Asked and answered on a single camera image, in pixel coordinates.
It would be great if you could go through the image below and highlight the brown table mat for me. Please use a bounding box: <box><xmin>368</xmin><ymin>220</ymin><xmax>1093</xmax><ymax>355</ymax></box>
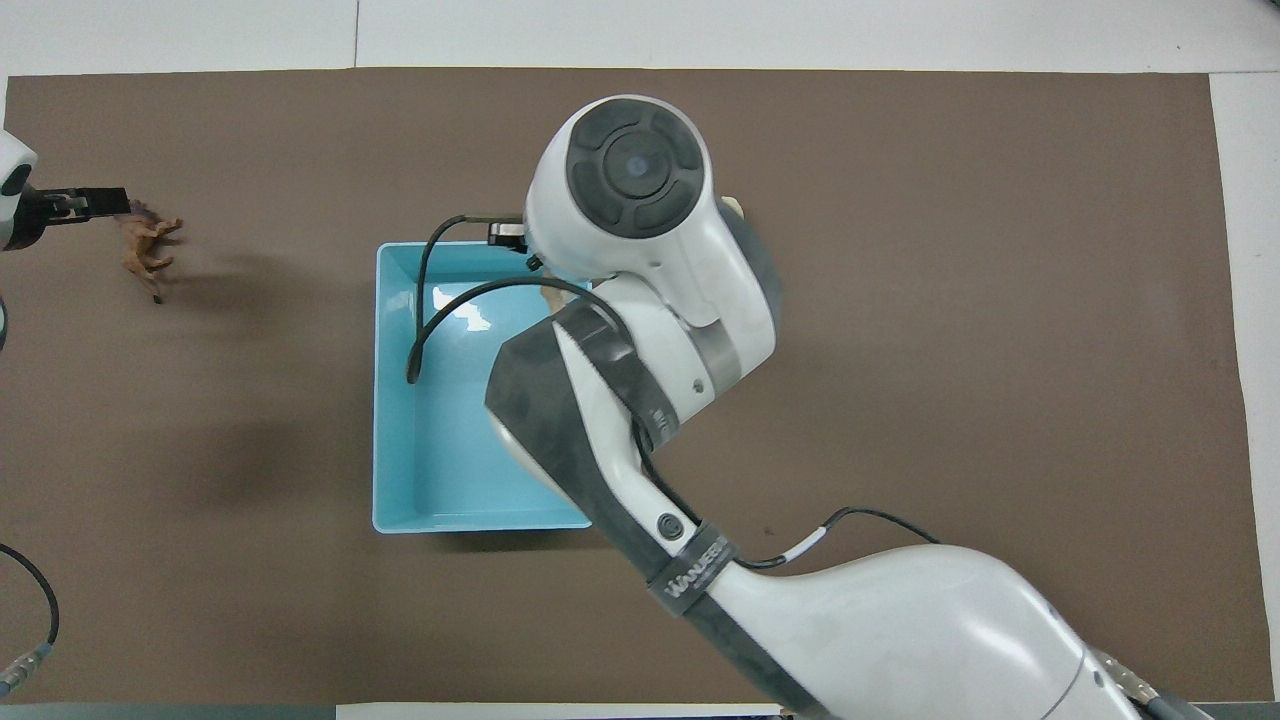
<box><xmin>0</xmin><ymin>68</ymin><xmax>1273</xmax><ymax>704</ymax></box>

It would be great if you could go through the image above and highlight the light blue storage box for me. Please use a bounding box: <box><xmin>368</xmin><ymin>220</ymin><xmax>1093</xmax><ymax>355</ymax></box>
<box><xmin>372</xmin><ymin>241</ymin><xmax>593</xmax><ymax>534</ymax></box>

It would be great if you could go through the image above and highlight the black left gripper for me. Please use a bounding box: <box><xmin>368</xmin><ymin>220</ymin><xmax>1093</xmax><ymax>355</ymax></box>
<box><xmin>14</xmin><ymin>187</ymin><xmax>132</xmax><ymax>251</ymax></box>

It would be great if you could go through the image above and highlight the brown lion toy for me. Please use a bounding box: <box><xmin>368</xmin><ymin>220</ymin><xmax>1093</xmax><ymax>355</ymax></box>
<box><xmin>120</xmin><ymin>200</ymin><xmax>184</xmax><ymax>304</ymax></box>

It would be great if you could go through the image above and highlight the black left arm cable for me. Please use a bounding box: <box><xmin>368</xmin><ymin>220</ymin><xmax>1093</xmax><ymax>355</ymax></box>
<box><xmin>0</xmin><ymin>544</ymin><xmax>61</xmax><ymax>697</ymax></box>

